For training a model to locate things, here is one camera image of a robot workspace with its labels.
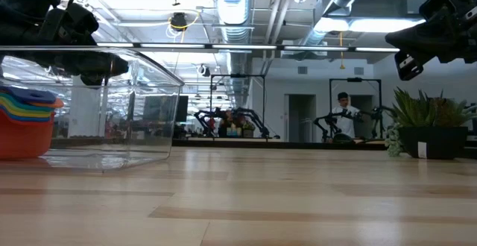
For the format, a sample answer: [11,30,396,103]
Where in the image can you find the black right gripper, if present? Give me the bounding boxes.
[385,0,477,82]

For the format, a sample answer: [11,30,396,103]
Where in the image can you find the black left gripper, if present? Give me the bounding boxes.
[22,2,130,87]

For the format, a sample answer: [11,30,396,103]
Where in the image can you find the small purple measuring cup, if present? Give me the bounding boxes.
[0,85,57,104]

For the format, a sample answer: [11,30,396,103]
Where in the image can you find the green measuring cup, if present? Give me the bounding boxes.
[0,95,56,113]

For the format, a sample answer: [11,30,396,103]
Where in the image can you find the yellow measuring cup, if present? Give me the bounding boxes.
[0,100,56,119]

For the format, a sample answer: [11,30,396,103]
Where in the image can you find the white pillar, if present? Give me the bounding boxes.
[69,76,104,139]

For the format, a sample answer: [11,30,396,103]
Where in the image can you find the potted succulent plant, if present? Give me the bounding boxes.
[384,86,477,161]

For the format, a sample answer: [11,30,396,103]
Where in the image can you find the person in white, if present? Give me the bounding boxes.
[330,91,361,139]

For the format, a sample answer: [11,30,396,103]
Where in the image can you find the clear plastic bin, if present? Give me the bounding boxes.
[0,46,186,171]

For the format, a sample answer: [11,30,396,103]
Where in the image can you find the grey door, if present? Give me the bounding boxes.
[284,93,318,143]

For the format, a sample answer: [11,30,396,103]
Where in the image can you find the LED light strip bar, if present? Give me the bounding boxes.
[95,41,401,54]

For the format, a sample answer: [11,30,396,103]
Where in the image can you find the person behind plants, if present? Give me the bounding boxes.
[222,110,247,138]

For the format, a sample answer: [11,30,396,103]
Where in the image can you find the black background station frame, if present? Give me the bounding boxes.
[209,73,267,139]
[328,77,383,139]

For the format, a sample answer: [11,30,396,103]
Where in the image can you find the black overhead camera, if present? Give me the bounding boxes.
[169,11,190,31]

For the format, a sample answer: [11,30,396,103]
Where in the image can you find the black aluminium table frame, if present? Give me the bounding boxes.
[173,137,388,151]

